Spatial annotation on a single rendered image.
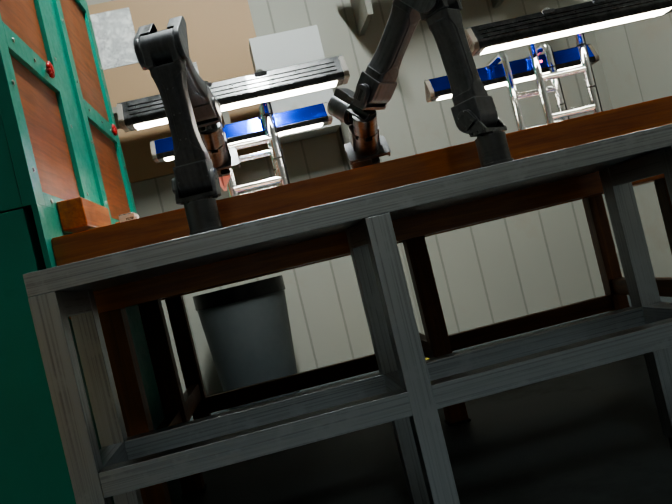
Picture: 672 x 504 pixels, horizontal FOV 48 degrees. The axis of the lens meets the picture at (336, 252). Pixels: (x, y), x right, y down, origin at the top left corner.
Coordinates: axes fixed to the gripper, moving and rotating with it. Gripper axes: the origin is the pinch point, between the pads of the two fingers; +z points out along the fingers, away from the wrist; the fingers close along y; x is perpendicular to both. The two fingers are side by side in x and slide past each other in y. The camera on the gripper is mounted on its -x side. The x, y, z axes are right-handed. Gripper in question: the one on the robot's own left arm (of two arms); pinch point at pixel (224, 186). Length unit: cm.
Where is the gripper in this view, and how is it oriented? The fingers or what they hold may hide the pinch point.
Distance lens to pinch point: 193.3
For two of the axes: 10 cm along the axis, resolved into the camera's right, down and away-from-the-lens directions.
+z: 0.8, 6.5, 7.5
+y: -9.7, 2.3, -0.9
